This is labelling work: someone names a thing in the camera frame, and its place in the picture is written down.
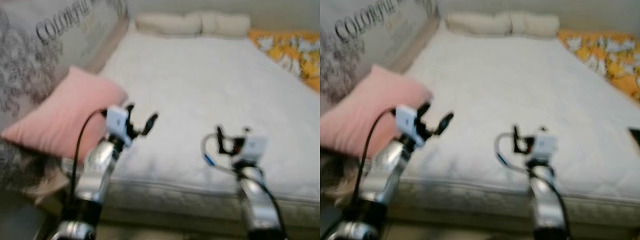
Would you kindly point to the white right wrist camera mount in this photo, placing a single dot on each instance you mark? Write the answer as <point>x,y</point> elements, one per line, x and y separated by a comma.
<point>544,147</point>
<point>250,149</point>

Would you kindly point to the pink pillow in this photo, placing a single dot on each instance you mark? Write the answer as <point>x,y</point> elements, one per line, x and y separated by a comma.
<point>60,115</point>
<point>365,115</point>

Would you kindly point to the beige bolster pillow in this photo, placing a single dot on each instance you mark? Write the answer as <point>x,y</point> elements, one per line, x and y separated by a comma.
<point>225,24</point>
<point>477,24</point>
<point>535,24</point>
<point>167,24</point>

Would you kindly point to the dark green red book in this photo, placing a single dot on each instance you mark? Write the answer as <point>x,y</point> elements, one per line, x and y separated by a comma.
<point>635,139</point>

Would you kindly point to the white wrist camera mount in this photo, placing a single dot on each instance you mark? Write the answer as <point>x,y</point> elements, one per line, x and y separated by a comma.
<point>250,149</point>
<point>544,147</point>
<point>118,125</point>
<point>407,124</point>

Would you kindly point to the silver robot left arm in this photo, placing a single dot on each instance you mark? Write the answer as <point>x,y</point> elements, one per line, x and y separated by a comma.
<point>385,180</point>
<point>92,180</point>

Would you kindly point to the white quilted mattress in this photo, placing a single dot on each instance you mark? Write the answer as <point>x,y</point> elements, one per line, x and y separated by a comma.
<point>210,90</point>
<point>520,90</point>

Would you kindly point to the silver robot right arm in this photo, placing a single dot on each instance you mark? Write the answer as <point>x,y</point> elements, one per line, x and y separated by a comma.
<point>257,200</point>
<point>547,200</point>

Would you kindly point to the orange cartoon print blanket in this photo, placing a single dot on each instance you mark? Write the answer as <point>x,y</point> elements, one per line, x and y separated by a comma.
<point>600,57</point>
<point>290,55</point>

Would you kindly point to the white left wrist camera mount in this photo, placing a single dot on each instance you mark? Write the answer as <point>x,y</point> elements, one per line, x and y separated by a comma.
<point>118,125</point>
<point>407,124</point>

